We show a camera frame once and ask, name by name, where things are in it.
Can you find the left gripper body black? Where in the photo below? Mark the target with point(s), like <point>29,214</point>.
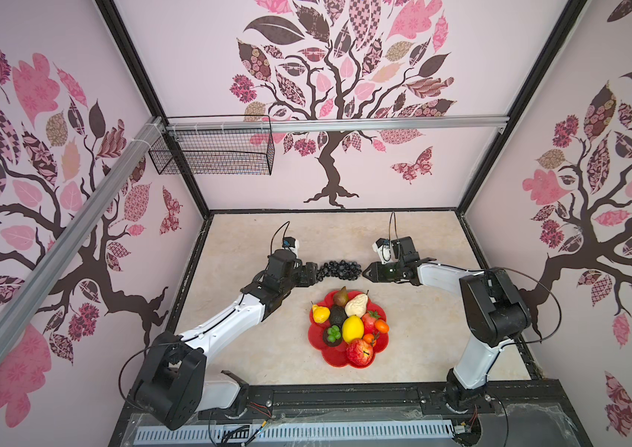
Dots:
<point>304,277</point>

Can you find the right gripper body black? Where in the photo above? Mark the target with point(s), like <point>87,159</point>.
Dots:
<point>386,271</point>

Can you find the small yellow fruit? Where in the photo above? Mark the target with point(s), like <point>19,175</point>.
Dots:
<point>320,314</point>

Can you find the black grape bunch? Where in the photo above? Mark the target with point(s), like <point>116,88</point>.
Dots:
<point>343,270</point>

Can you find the cream pear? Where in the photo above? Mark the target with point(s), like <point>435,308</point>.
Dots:
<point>357,306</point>

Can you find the red strawberry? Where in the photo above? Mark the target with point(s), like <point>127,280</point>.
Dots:
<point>369,319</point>

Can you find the brown round fruit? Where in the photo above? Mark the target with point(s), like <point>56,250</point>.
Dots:
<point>341,297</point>

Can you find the dark avocado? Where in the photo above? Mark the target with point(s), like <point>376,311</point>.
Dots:
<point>338,316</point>

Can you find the yellow lemon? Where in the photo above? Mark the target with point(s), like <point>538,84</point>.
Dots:
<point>352,329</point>

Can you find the red flower-shaped bowl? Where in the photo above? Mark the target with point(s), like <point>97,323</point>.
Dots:
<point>336,357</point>

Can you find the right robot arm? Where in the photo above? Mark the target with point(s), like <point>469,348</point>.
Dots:
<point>494,308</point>

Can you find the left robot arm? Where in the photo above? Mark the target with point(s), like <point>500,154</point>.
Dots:
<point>174,383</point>

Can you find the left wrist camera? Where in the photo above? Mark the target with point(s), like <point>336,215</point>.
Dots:
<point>290,244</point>

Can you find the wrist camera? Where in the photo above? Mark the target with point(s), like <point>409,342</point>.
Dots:
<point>384,251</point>
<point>290,244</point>

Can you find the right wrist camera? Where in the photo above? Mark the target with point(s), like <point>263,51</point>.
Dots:
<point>384,251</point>

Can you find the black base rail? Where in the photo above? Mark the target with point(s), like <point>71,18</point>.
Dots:
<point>512,413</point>

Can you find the black wire basket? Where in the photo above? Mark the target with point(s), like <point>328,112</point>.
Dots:
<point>215,145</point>

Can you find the white slotted cable duct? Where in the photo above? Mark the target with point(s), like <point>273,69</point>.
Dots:
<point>287,433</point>

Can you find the aluminium rail back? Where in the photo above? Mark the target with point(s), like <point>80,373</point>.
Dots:
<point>396,123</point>

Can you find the aluminium rail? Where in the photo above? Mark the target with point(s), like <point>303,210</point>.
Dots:
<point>38,285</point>
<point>396,123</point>

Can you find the aluminium rail left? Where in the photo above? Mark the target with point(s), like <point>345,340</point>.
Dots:
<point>38,285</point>

